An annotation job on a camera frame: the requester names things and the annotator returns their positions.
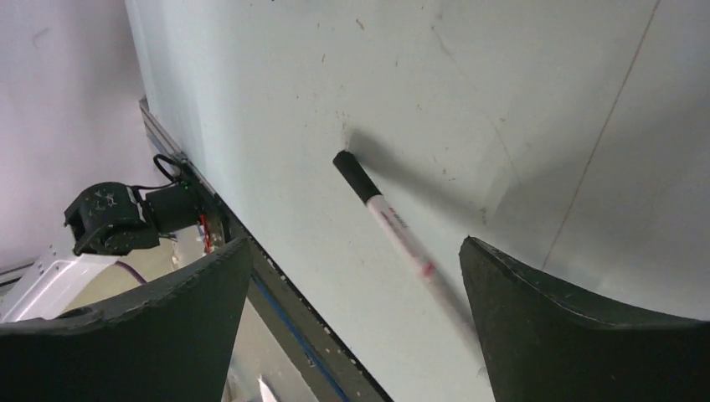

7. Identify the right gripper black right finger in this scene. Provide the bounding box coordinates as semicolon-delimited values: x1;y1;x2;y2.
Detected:
459;237;709;401

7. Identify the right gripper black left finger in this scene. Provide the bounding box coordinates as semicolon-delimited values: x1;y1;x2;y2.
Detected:
1;240;253;401

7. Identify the white whiteboard marker pen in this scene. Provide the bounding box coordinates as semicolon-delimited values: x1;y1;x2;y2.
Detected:
365;195;476;342

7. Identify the black marker cap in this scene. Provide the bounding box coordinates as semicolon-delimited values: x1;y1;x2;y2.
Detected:
332;150;382;204

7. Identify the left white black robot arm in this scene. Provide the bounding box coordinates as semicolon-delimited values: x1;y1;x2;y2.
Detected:
1;155;217;323

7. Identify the aluminium frame rail front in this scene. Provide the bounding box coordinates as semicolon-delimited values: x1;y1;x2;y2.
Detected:
138;96;188;162

